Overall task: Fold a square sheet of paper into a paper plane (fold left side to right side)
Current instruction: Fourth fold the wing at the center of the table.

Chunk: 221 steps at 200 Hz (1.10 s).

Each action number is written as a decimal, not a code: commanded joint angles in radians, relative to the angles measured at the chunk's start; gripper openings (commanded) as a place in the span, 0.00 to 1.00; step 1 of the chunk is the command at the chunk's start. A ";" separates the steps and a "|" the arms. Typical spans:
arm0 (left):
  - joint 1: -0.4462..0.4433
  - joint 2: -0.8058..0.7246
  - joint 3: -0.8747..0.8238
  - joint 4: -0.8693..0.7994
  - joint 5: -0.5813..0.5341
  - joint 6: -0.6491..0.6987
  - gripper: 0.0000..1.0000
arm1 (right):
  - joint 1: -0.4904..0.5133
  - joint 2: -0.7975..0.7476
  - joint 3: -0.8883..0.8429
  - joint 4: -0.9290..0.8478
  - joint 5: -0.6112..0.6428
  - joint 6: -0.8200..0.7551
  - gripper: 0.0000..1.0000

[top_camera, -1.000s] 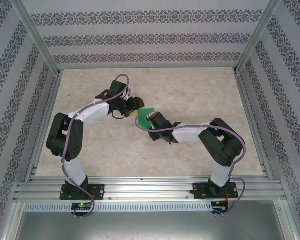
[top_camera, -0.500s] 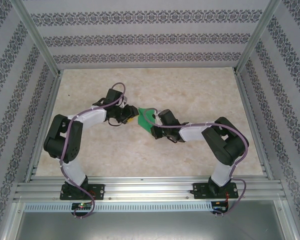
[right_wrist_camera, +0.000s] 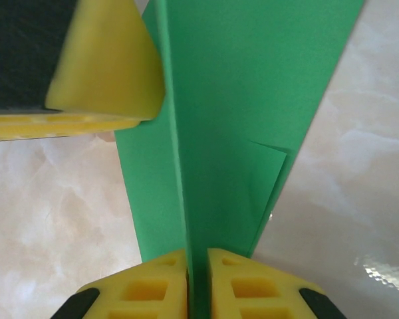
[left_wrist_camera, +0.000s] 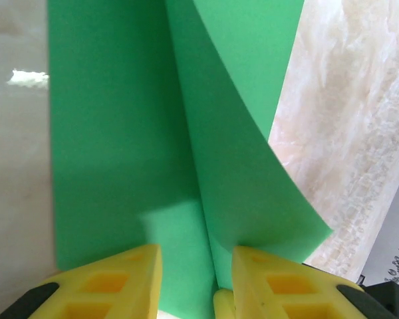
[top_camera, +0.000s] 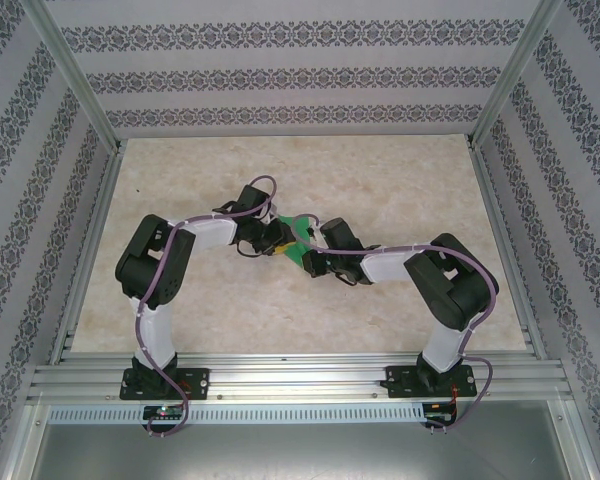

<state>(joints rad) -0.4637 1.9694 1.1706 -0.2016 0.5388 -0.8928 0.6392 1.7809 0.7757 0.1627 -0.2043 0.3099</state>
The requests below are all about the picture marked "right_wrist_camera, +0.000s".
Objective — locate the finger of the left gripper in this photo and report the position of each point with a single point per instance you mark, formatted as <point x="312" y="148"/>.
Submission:
<point x="103" y="66"/>

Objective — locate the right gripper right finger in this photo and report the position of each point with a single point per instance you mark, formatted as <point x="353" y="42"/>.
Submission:
<point x="252" y="289"/>

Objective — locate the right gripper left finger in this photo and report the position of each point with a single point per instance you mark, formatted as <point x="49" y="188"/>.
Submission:
<point x="146" y="289"/>

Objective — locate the green paper sheet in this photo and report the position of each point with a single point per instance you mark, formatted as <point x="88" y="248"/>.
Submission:
<point x="219" y="133"/>

